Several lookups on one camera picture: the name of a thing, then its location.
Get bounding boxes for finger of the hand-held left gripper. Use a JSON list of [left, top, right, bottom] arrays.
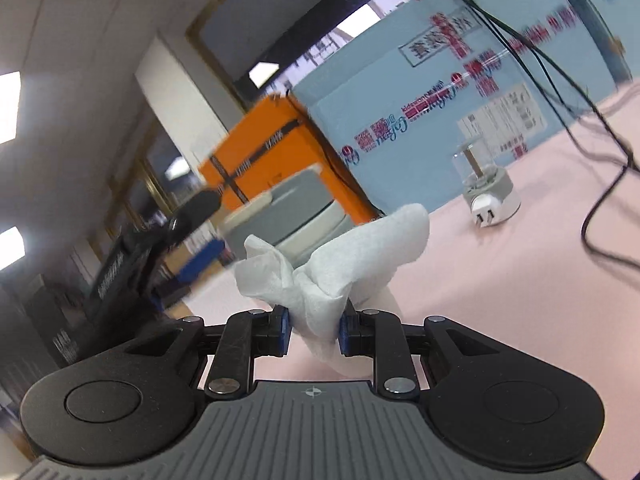
[[154, 239, 237, 312], [167, 189, 222, 242]]

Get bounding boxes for grey and white container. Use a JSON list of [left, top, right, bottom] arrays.
[[220, 166, 361, 267]]

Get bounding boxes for orange cardboard box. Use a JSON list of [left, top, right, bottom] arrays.
[[198, 94, 382, 226]]

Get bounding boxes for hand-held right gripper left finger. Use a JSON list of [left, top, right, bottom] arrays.
[[122, 306, 293, 402]]

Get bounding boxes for black cable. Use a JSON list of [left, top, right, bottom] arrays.
[[305, 115, 373, 208], [450, 0, 636, 168], [430, 0, 640, 266]]

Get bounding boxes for ceiling light panel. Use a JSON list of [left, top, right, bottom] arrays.
[[0, 71, 22, 144], [0, 226, 26, 262]]

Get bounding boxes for large light blue cardboard box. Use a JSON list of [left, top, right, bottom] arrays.
[[289, 0, 623, 217]]

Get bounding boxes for white wipe cloth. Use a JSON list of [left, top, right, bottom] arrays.
[[234, 203, 431, 378]]

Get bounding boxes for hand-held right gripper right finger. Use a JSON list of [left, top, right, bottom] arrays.
[[337, 305, 502, 402]]

